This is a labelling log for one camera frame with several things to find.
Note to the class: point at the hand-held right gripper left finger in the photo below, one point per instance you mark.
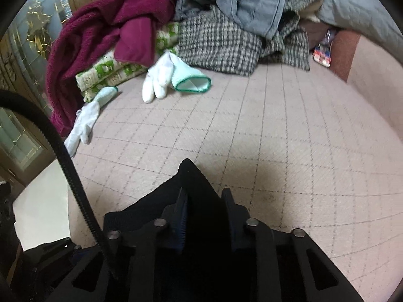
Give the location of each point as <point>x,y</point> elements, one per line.
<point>181,220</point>

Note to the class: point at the pink quilted bed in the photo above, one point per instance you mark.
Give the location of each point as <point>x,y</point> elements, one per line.
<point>252,132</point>

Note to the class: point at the dark purple cloth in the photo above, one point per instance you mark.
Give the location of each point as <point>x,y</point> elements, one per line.
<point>314,33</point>

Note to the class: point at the pink quilted pillow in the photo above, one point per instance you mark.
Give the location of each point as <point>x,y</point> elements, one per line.
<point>371,69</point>

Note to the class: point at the green patterned folded blanket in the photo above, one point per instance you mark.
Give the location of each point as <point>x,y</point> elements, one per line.
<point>104,72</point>

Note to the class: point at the glass cabinet with gold ornaments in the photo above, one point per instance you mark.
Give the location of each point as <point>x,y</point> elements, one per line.
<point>25,53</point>

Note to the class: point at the white glove with green cuff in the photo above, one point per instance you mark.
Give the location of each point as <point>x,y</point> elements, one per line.
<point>157,78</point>
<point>86,119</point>

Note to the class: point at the grey denim garment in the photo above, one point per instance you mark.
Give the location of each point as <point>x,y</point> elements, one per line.
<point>252,9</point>

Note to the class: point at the grey quilted pillow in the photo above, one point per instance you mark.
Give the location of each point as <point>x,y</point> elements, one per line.
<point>355,15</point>

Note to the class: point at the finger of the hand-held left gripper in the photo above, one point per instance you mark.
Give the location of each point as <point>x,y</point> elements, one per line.
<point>85,256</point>

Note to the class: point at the maroon fleece garment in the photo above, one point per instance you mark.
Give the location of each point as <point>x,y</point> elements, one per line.
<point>94,28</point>

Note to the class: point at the red printed packet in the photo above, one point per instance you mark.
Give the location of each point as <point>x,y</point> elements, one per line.
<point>322,56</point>

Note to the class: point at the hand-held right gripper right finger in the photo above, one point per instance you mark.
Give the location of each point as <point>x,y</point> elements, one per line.
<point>229,217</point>

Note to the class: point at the black pants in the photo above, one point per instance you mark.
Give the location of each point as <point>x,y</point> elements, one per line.
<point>201,182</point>

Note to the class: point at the cream cloth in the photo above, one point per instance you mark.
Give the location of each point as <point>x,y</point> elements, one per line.
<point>311,11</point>

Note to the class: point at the houndstooth coat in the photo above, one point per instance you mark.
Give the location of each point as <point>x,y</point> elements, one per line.
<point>217,47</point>

